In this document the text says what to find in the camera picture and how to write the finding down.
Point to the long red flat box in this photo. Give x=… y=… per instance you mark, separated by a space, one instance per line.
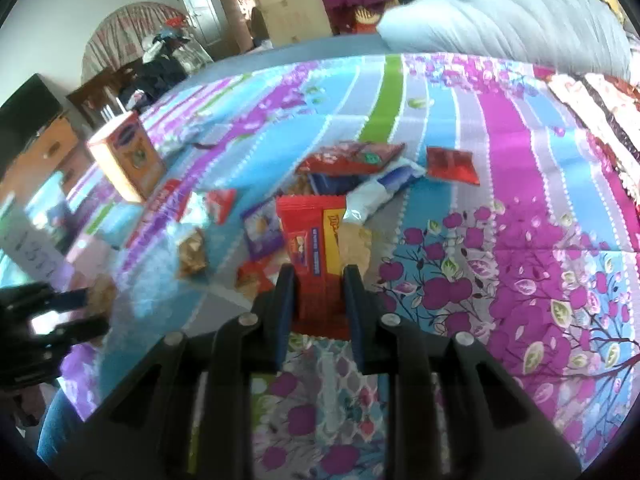
x=162 y=205

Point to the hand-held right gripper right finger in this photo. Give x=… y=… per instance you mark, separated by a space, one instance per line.
x=352 y=310

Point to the red green snack packet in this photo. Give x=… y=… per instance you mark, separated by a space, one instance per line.
x=350 y=157

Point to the red gift box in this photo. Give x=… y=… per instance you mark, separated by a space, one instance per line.
x=365 y=17

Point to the black television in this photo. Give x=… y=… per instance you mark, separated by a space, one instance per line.
x=25 y=115

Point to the floral quilt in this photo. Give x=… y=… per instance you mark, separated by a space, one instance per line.
x=605 y=110

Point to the small red white packet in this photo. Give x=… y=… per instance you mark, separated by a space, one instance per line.
x=220 y=205

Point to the person's blue trouser leg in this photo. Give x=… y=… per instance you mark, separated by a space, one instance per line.
x=57 y=430

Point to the dark wooden chair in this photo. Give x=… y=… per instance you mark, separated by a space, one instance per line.
x=95 y=90

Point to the floral patchwork bedsheet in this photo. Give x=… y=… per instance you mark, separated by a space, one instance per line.
x=525 y=185

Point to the cardboard boxes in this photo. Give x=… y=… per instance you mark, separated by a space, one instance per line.
x=290 y=10

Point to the brown nut snack packet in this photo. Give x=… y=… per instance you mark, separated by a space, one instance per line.
x=102 y=290

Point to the red yellow snack packet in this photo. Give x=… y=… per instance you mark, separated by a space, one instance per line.
x=310 y=240

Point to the door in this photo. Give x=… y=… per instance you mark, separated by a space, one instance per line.
x=200 y=5

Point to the red foil snack packet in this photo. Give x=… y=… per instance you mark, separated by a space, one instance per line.
x=450 y=165

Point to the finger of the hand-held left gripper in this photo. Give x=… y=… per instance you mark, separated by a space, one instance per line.
x=80 y=332
x=65 y=300

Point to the white candy packet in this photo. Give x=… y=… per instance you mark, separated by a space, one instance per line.
x=380 y=190

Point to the striped cloth covered rack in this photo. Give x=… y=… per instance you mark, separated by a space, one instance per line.
x=115 y=35

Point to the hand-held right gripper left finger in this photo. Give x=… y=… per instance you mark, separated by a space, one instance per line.
x=285 y=310

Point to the grey blue duvet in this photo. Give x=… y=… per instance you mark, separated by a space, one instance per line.
x=510 y=15

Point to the orange red carton box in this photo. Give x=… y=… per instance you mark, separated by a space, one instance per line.
x=130 y=160

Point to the dark clothes pile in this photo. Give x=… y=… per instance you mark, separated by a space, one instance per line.
x=160 y=70

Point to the purple snack packet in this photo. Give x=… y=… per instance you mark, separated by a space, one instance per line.
x=262 y=232

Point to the wooden dresser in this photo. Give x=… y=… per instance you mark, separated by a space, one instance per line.
x=45 y=155

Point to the white grey box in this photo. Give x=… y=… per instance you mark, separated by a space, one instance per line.
x=30 y=250

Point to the clear blue plastic basin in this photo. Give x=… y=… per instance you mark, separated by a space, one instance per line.
x=150 y=280

